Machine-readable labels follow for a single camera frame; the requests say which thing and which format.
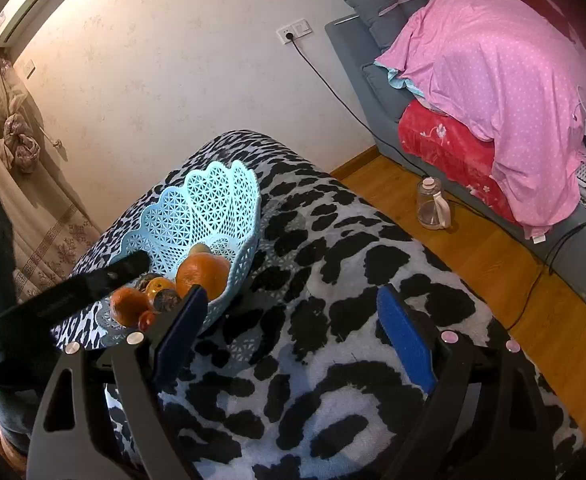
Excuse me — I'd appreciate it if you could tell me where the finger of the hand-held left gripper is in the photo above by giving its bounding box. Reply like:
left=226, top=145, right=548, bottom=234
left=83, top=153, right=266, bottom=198
left=20, top=250, right=152, bottom=325

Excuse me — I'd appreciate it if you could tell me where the light blue cloth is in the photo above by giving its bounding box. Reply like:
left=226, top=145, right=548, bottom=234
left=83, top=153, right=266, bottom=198
left=385, top=67, right=426, bottom=98

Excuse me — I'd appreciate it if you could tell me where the grey sofa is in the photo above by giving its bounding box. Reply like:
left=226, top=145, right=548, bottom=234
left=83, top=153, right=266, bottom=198
left=325, top=15, right=586, bottom=301

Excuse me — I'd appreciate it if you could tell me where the light blue lattice plastic basket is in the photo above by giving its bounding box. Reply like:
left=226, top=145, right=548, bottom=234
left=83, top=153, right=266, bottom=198
left=98, top=160, right=262, bottom=350

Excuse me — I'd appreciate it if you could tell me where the large grey cushion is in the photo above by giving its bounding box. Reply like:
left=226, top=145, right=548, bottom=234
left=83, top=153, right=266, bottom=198
left=343, top=0, right=461, bottom=53

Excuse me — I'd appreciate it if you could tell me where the small grey cushion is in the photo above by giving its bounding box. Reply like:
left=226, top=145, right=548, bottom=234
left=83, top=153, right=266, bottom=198
left=363, top=62, right=411, bottom=121

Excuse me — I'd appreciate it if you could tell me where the large purple passion fruit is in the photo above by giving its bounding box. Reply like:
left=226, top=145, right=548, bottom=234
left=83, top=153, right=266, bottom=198
left=153, top=290, right=184, bottom=313

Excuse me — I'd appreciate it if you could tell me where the dimpled deep orange mandarin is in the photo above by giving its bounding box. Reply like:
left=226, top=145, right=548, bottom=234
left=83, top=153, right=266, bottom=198
left=175, top=252, right=232, bottom=302

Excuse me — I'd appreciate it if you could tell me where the clear plastic jug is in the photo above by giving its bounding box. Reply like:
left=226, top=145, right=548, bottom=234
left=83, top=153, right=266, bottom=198
left=416, top=176, right=452, bottom=231

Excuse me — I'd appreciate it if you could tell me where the red floral blanket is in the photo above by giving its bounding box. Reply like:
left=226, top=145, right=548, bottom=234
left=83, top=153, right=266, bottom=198
left=398, top=100, right=524, bottom=226

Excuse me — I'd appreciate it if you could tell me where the small orange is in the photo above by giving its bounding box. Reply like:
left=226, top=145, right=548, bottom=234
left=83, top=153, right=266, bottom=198
left=110, top=287, right=154, bottom=327

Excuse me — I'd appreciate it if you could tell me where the white wall socket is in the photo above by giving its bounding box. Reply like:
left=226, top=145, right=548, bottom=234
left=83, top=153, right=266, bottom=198
left=276, top=19, right=316, bottom=45

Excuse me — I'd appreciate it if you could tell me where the beige patterned curtain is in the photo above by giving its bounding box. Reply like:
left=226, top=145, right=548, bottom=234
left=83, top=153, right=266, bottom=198
left=0, top=30, right=104, bottom=306

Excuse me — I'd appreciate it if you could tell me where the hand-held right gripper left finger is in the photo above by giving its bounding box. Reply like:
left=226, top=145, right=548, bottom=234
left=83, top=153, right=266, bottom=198
left=25, top=285, right=210, bottom=480

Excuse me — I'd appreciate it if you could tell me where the knotted curtain tieback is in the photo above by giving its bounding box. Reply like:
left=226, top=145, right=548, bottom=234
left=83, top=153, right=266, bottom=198
left=0, top=112, right=41, bottom=173

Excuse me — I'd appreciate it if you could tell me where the large smooth yellow-orange orange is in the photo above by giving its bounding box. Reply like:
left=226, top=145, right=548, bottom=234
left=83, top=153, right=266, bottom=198
left=144, top=276, right=178, bottom=297

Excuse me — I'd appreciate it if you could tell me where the person's leg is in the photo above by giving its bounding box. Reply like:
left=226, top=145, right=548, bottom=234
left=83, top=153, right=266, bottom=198
left=0, top=387, right=38, bottom=453

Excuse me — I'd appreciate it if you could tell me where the black floor cable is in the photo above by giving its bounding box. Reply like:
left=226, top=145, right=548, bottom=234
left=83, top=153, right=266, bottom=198
left=505, top=210, right=586, bottom=331

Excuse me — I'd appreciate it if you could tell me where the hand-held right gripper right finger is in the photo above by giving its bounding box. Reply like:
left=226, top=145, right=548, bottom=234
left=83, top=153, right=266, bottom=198
left=375, top=285, right=556, bottom=480

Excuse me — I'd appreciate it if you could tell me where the black power cable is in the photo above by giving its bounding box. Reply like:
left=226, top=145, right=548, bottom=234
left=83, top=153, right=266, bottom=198
left=290, top=40, right=474, bottom=221

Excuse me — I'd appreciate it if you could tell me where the pink dotted sheet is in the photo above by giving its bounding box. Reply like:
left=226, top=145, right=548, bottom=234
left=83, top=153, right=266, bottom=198
left=375, top=0, right=586, bottom=243

